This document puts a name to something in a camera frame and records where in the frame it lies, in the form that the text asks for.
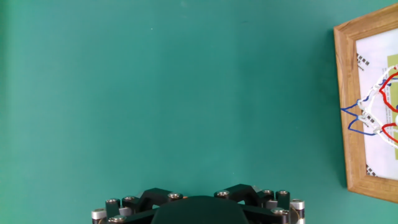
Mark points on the wooden picture frame backboard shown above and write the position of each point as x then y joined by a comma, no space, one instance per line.
349,124

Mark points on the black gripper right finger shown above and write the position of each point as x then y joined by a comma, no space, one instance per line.
248,194

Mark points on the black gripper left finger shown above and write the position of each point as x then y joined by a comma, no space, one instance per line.
143,199

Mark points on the green table mat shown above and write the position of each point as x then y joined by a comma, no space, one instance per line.
174,93

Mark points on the white hoop with net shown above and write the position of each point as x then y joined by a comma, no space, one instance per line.
385,90

